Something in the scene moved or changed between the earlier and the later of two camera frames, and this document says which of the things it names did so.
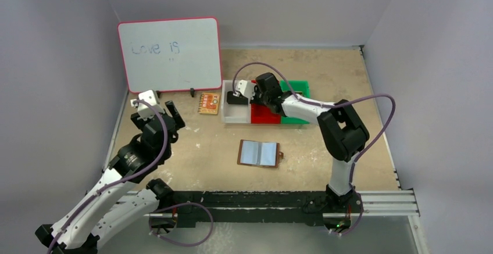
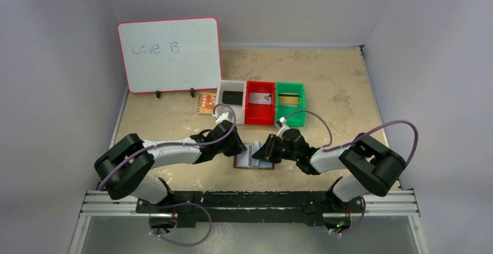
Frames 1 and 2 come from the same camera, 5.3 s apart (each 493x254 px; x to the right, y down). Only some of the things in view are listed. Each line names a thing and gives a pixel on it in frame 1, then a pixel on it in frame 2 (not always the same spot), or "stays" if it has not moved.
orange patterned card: (209, 103) stays
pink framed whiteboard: (171, 54) stays
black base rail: (335, 207) stays
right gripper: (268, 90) -> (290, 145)
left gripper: (179, 122) -> (239, 146)
